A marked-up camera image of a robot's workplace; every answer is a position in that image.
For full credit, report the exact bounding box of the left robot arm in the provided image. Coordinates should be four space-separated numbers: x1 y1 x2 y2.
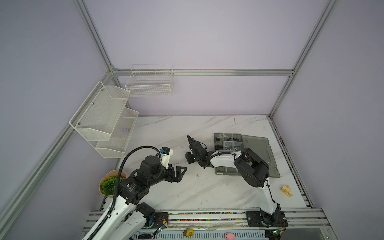
84 146 187 240

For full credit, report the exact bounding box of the lower white mesh shelf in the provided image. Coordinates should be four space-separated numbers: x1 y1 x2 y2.
96 108 139 159

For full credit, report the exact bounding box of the white wire basket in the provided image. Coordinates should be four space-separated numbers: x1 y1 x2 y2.
125 65 174 97

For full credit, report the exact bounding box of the potted green plant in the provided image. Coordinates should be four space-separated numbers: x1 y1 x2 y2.
99 170 119 198

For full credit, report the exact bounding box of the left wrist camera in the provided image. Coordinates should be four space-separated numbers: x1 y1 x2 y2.
160 147 174 170

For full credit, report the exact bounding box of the white mesh shelf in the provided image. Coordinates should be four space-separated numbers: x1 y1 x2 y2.
69 82 130 142
96 108 139 159

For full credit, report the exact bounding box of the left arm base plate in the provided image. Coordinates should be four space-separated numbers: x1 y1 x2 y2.
143 212 169 229

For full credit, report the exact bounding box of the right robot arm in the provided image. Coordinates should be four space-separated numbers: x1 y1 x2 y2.
185 135 287 227

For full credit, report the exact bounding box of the grey plastic organizer box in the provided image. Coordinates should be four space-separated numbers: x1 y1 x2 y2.
213 132 281 178

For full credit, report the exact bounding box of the yellow small object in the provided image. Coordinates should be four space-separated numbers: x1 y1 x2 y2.
183 229 194 238

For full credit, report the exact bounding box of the pink small object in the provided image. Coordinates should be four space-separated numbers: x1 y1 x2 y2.
225 233 236 240

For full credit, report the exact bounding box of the yellow toy figure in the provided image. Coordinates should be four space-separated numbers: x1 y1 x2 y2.
281 185 293 198

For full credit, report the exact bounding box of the upper white mesh shelf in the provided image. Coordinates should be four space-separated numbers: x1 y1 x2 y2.
69 82 130 142

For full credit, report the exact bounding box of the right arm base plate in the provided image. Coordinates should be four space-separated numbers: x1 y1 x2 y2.
246 210 288 228

